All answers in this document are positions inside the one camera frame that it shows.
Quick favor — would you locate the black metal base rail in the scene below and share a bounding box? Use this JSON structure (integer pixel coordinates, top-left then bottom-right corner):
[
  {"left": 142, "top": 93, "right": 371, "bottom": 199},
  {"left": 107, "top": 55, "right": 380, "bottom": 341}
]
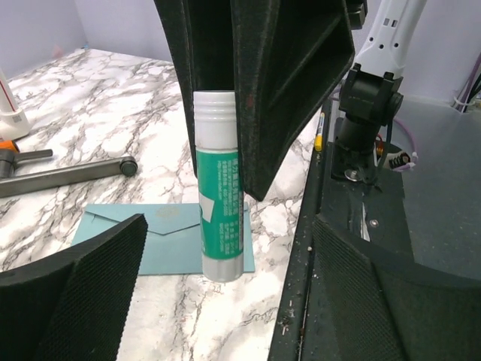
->
[{"left": 268, "top": 117, "right": 413, "bottom": 360}]

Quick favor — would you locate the grey metal rod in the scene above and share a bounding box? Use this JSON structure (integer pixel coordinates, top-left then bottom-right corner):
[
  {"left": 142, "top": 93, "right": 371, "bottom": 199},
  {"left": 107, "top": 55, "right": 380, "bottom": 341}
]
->
[{"left": 1, "top": 149, "right": 138, "bottom": 198}]

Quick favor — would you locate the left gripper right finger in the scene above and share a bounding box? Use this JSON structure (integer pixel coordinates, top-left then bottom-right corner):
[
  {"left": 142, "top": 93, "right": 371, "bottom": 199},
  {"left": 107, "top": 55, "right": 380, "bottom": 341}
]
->
[{"left": 313, "top": 215, "right": 480, "bottom": 360}]

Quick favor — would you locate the yellow marker pen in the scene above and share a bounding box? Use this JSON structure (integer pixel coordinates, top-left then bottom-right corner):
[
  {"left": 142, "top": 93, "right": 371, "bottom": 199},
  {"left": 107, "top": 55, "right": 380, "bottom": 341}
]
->
[{"left": 314, "top": 111, "right": 325, "bottom": 152}]

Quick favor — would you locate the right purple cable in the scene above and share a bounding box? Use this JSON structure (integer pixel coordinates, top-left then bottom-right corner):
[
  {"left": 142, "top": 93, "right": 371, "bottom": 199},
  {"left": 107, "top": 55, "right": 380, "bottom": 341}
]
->
[{"left": 390, "top": 52, "right": 481, "bottom": 174}]

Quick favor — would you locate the white pvc pipe frame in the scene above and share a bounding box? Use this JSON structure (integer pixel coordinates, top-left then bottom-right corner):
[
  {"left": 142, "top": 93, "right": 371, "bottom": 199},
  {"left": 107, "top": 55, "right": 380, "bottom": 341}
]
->
[{"left": 0, "top": 71, "right": 32, "bottom": 141}]

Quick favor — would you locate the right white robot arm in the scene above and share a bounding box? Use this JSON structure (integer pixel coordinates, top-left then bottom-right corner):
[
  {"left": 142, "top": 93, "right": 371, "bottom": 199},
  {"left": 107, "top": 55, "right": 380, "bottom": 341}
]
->
[{"left": 155, "top": 1, "right": 425, "bottom": 200}]

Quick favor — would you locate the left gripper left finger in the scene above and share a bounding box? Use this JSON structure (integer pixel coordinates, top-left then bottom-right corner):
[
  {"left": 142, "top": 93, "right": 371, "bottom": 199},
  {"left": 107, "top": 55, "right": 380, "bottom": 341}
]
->
[{"left": 1, "top": 214, "right": 147, "bottom": 360}]

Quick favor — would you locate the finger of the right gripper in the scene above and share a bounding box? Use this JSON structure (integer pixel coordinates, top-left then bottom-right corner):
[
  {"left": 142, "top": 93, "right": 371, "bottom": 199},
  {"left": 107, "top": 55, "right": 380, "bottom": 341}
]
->
[
  {"left": 155, "top": 0, "right": 235, "bottom": 174},
  {"left": 231, "top": 1, "right": 355, "bottom": 201}
]

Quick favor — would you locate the green white glue stick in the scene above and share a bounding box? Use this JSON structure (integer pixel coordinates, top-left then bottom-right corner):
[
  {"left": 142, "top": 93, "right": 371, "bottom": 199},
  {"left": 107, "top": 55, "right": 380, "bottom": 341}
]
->
[{"left": 193, "top": 90, "right": 244, "bottom": 282}]

